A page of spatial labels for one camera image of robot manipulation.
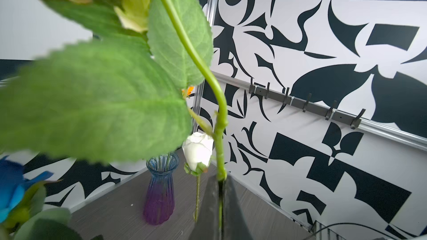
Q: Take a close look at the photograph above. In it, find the blue artificial rose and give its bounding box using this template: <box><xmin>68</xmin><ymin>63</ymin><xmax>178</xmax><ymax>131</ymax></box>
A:
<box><xmin>1</xmin><ymin>157</ymin><xmax>82</xmax><ymax>240</ymax></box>

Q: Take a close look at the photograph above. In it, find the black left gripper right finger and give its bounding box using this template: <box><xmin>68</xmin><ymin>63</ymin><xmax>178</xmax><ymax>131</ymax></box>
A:
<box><xmin>222</xmin><ymin>176</ymin><xmax>253</xmax><ymax>240</ymax></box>

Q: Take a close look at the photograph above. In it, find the wall hook rail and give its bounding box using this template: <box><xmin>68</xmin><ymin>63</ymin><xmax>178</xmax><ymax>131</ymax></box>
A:
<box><xmin>249</xmin><ymin>77</ymin><xmax>366</xmax><ymax>130</ymax></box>

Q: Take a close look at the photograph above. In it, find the orange artificial rose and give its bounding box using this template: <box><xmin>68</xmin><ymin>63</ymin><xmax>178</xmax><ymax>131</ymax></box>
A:
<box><xmin>182</xmin><ymin>86</ymin><xmax>195</xmax><ymax>98</ymax></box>

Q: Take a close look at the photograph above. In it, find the blue purple glass vase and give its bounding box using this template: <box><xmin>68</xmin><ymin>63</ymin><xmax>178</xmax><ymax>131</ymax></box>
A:
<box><xmin>143</xmin><ymin>152</ymin><xmax>179</xmax><ymax>226</ymax></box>

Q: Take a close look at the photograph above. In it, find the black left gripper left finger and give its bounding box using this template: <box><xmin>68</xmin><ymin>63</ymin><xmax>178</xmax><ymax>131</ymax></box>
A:
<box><xmin>189</xmin><ymin>176</ymin><xmax>220</xmax><ymax>240</ymax></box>

